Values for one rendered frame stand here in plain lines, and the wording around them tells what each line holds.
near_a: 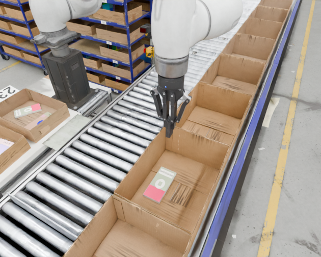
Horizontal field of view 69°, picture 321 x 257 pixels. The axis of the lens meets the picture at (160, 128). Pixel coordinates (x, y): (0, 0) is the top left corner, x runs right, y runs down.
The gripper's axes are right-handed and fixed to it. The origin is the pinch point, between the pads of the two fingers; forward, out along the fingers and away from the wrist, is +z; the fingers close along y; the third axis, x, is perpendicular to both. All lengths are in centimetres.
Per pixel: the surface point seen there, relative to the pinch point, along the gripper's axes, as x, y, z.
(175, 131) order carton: -17.6, 3.9, 17.9
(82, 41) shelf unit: -169, 185, 59
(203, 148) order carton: -16.8, -9.4, 22.2
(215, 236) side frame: 13.9, -23.9, 30.8
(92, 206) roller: 16, 31, 46
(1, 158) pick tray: 16, 84, 38
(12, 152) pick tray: 10, 84, 39
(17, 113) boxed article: -17, 113, 42
